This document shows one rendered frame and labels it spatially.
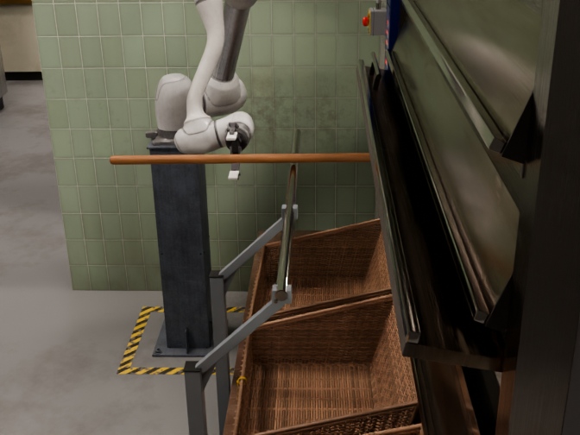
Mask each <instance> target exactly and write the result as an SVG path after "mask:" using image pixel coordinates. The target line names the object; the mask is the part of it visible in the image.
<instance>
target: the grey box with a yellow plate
mask: <svg viewBox="0 0 580 435"><path fill-rule="evenodd" d="M386 15H387V10H386V8H381V9H375V8H369V28H368V31H369V34H370V35H373V36H374V35H386Z"/></svg>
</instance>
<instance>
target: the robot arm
mask: <svg viewBox="0 0 580 435"><path fill-rule="evenodd" d="M256 1H257V0H225V1H224V8H223V0H194V2H195V5H196V8H197V10H198V12H199V15H200V17H201V19H202V21H203V24H204V25H205V30H206V33H207V42H206V47H205V51H204V53H203V56H202V59H201V61H200V63H199V67H198V69H197V72H196V73H195V76H194V78H193V81H192V82H191V80H190V79H189V78H188V77H187V76H186V75H183V74H181V73H171V74H168V75H165V76H163V77H162V78H161V80H160V81H159V83H158V85H157V88H156V92H155V101H154V102H155V115H156V121H157V127H158V129H157V130H151V131H146V137H147V138H152V139H154V140H153V141H152V145H153V146H160V145H176V148H177V149H178V150H179V151H180V152H181V153H183V154H205V153H209V152H212V151H215V150H217V149H219V148H224V147H227V148H228V149H229V150H230V154H241V152H242V151H243V150H244V149H245V148H246V147H247V146H248V145H249V141H250V139H251V138H252V136H253V134H254V129H255V126H254V123H253V120H252V117H251V116H250V115H249V114H248V113H246V112H243V111H238V112H235V111H237V110H239V109H240V108H241V107H243V105H244V103H245V102H246V99H247V91H246V88H245V85H244V83H243V82H242V81H241V80H240V79H239V78H238V76H237V74H236V73H235V71H236V64H237V61H238V57H239V53H240V49H241V45H242V42H243V35H244V31H245V28H246V24H247V21H248V17H249V10H250V8H251V7H252V6H253V5H254V4H255V2H256ZM233 112H235V113H233ZM230 113H233V114H230ZM228 114H230V115H228ZM224 115H228V116H227V117H224V118H221V119H218V120H216V121H212V120H211V117H220V116H224ZM239 167H240V163H231V171H230V174H229V178H228V180H239V176H240V175H241V174H240V173H239Z"/></svg>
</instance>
